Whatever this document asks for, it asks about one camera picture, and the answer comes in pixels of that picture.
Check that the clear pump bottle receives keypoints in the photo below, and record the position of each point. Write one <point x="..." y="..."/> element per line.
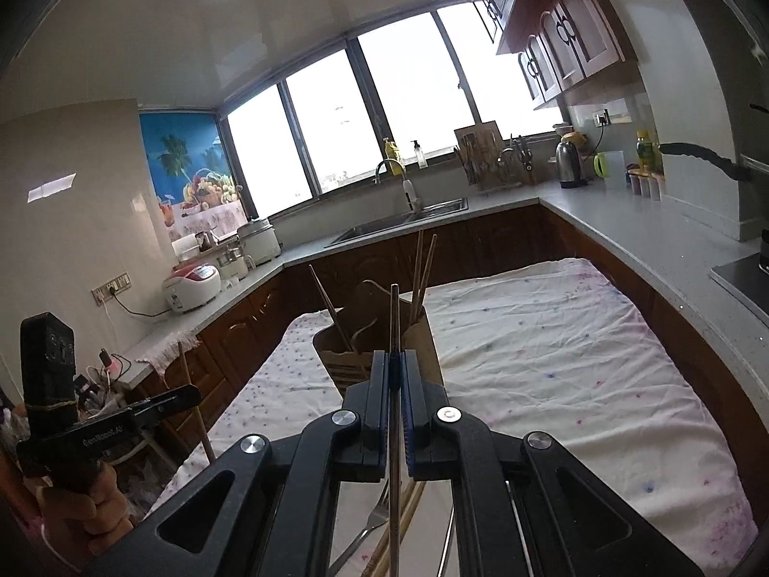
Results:
<point x="420" y="156"/>

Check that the steel electric cooker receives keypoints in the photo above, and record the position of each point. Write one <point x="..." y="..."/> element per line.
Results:
<point x="259" y="243"/>

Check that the person's left hand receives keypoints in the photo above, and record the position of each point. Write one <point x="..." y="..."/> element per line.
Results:
<point x="84" y="523"/>

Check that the wooden cutting board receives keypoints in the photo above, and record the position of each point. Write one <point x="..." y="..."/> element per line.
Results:
<point x="477" y="144"/>

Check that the small white kitchen appliance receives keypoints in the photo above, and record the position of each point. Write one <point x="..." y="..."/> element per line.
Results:
<point x="234" y="261"/>

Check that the green cup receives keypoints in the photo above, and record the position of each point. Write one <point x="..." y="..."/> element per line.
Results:
<point x="601" y="166"/>

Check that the white lace cloth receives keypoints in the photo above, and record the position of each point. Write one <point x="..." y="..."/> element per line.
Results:
<point x="171" y="351"/>

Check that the yellow dish soap bottle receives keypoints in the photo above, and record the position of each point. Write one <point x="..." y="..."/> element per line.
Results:
<point x="391" y="150"/>

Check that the chrome kitchen faucet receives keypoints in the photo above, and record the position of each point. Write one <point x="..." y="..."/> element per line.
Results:
<point x="408" y="192"/>

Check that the dark brown chopstick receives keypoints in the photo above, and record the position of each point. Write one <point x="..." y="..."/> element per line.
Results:
<point x="333" y="312"/>

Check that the row of spice jars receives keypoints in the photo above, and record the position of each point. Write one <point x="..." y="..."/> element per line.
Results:
<point x="646" y="186"/>

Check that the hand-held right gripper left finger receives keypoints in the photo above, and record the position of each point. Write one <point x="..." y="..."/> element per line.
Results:
<point x="375" y="408"/>

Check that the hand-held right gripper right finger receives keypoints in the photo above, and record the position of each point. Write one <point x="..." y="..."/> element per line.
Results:
<point x="408" y="421"/>

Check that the white pink rice cooker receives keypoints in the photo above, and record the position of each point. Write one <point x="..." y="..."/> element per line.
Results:
<point x="192" y="288"/>

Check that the kitchen window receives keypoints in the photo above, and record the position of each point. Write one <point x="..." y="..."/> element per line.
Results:
<point x="390" y="102"/>

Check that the wooden upper cabinets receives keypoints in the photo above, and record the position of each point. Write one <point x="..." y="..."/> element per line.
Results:
<point x="565" y="30"/>

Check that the metal fork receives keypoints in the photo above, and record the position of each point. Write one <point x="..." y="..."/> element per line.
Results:
<point x="366" y="535"/>

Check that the black wok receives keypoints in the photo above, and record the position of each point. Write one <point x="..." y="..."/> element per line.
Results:
<point x="703" y="156"/>

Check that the wooden utensil holder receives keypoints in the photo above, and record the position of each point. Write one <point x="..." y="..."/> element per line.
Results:
<point x="420" y="348"/>

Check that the wooden lower cabinets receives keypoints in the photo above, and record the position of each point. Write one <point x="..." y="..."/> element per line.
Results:
<point x="480" y="240"/>

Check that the yellow oil bottle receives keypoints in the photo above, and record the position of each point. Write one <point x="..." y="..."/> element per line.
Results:
<point x="644" y="153"/>

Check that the steel kitchen sink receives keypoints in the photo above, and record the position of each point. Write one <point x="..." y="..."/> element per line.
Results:
<point x="396" y="222"/>

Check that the wall socket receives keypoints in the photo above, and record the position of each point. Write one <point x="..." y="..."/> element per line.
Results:
<point x="601" y="118"/>

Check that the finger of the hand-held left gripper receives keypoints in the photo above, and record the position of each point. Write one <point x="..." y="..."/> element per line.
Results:
<point x="165" y="406"/>

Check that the kitchen knife rack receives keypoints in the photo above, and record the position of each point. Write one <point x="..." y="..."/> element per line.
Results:
<point x="510" y="165"/>

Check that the white plastic container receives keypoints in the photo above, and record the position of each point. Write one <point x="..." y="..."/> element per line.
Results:
<point x="616" y="171"/>

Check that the white floral tablecloth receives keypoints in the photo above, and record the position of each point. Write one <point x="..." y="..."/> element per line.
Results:
<point x="571" y="360"/>

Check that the grey kitchen countertop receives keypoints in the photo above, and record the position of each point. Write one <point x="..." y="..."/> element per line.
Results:
<point x="631" y="222"/>

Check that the steel electric kettle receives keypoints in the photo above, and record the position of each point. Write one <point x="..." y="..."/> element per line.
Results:
<point x="571" y="165"/>

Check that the black gas stove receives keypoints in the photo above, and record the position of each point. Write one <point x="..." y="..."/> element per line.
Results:
<point x="745" y="282"/>

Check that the tropical fruit wall poster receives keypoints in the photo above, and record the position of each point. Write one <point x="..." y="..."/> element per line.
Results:
<point x="192" y="174"/>

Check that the wall power strip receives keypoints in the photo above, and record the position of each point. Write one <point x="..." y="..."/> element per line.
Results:
<point x="111" y="288"/>

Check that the wooden cabinets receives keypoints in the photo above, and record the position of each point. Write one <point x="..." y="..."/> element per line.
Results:
<point x="480" y="240"/>
<point x="565" y="30"/>

